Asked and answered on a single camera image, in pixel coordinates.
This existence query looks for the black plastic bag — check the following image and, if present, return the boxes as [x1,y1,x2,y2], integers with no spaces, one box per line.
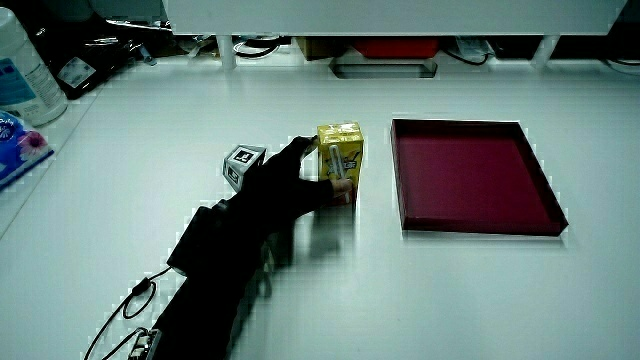
[29,9,154,100]

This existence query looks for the white wipes canister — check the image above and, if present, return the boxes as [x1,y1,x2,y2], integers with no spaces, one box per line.
[0,6,69,127]

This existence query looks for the yellow ice redtea carton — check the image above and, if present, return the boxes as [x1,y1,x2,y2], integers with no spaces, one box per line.
[316,121,365,207]

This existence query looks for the red box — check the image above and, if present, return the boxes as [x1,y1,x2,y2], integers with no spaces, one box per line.
[352,37,440,60]

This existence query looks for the person's left hand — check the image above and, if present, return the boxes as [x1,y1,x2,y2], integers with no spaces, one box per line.
[222,134,355,234]

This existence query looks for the glove cable connector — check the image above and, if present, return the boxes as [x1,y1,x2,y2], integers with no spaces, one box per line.
[127,327,162,360]

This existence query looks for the person's left forearm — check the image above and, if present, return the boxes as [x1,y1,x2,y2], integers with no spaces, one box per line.
[152,198,282,360]

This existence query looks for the black glove cable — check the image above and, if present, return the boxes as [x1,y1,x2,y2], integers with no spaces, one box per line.
[82,266,174,360]

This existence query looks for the blue flowered tissue packet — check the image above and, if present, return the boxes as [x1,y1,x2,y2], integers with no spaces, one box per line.
[0,110,55,191]

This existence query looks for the black coiled cable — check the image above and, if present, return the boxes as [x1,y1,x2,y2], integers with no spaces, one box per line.
[232,37,282,60]

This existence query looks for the dark red square tray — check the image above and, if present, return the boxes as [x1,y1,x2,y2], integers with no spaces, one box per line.
[390,117,570,238]

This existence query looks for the brown cardboard box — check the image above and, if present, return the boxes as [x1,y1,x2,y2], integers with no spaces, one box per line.
[294,36,352,62]

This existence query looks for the white desk shelf riser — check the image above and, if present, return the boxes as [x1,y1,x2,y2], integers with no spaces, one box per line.
[162,0,629,71]

